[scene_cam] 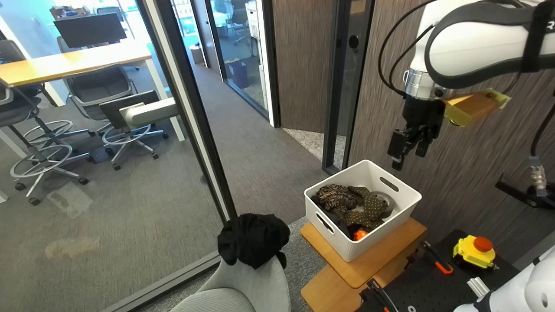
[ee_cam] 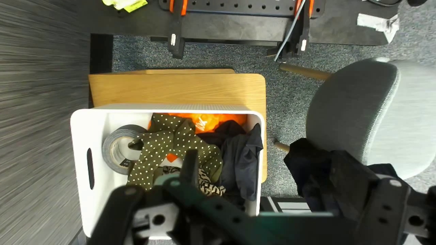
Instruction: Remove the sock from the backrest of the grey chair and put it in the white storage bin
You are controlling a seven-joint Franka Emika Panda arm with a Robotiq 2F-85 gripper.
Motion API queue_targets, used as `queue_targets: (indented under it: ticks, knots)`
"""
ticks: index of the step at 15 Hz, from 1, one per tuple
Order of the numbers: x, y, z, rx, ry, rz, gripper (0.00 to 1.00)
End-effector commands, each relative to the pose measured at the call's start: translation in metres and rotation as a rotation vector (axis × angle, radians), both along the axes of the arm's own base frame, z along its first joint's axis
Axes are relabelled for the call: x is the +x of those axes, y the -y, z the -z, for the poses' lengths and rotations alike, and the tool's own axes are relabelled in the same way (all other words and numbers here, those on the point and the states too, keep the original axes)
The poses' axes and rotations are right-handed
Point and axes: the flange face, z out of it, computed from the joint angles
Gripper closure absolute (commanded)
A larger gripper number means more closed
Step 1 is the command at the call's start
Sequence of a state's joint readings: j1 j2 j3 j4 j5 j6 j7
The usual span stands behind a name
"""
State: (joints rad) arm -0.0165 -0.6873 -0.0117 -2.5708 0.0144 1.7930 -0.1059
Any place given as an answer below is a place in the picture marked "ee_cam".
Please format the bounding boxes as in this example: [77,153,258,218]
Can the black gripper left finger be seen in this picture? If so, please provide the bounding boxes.
[86,181,183,245]

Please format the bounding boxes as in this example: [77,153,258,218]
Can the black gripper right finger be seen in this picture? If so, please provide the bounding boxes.
[329,152,436,245]

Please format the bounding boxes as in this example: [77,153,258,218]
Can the brown polka dot sock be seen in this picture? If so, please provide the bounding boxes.
[149,113,224,181]
[128,131,192,192]

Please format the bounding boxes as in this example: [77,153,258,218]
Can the black garment on chair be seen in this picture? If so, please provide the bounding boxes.
[284,138,379,215]

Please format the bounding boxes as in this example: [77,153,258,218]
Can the white plastic storage box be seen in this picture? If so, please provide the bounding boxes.
[68,105,267,240]

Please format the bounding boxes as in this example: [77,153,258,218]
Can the grey chair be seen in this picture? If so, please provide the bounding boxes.
[271,58,436,183]

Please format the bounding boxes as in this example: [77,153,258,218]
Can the leopard print cloth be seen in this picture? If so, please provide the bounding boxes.
[158,165,229,199]

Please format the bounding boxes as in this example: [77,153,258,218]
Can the orange object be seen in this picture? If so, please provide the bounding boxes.
[165,113,250,164]

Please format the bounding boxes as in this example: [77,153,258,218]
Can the black garment in box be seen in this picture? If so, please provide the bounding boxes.
[197,122,265,203]

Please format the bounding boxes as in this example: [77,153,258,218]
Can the crumpled white tape piece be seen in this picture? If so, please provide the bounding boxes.
[356,13,401,45]

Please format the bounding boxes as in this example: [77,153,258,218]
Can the black perforated mounting board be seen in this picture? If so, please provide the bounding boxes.
[90,0,401,47]

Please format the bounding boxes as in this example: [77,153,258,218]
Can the grey duct tape roll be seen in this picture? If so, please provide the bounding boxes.
[101,124,149,176]

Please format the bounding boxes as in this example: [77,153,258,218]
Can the orange-handled black clamp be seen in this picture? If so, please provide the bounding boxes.
[274,0,318,63]
[167,0,191,60]

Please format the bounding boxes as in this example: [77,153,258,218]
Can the grey cable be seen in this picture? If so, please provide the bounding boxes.
[273,0,307,63]

